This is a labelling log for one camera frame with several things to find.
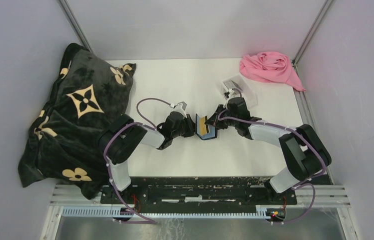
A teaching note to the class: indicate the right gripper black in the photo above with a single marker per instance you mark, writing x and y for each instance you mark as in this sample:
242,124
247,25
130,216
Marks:
214,119

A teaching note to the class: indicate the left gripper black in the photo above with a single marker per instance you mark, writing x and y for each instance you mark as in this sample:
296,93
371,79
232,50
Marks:
191,126

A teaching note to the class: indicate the gold credit card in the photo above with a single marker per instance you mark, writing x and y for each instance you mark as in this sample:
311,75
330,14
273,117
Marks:
203,127

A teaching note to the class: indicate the black leather card holder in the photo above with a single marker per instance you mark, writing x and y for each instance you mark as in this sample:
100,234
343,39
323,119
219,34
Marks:
211,135

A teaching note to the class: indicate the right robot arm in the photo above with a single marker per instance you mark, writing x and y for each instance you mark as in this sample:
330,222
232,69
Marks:
304,153

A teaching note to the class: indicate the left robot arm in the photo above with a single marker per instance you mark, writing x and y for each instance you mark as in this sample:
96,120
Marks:
119,140

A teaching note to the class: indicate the stack of cards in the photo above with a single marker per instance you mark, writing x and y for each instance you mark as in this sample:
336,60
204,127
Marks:
229,84

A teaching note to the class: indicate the white plastic bin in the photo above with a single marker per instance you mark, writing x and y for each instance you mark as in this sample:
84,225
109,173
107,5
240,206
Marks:
243,89

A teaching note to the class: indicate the pink crumpled cloth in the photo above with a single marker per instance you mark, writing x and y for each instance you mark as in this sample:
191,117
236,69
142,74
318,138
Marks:
270,67

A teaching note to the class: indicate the black floral pillow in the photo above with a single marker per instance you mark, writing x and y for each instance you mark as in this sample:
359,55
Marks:
87,96

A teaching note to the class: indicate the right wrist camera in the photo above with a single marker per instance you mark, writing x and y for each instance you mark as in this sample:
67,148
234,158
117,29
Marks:
231,93

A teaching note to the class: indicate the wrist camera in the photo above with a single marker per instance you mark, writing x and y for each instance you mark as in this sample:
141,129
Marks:
180,108
231,93

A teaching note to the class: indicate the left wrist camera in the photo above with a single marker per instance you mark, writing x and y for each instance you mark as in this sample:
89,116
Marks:
180,108

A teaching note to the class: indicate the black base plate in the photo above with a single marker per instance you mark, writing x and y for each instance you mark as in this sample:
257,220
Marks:
203,195

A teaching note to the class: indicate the aluminium frame rail right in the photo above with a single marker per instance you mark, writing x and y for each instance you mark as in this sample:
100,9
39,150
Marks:
312,31

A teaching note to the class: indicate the aluminium frame rail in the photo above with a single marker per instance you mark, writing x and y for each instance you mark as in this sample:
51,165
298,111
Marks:
68,12
312,31

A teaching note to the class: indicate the aluminium frame rail left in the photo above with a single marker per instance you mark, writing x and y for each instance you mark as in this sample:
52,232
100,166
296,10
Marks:
68,12

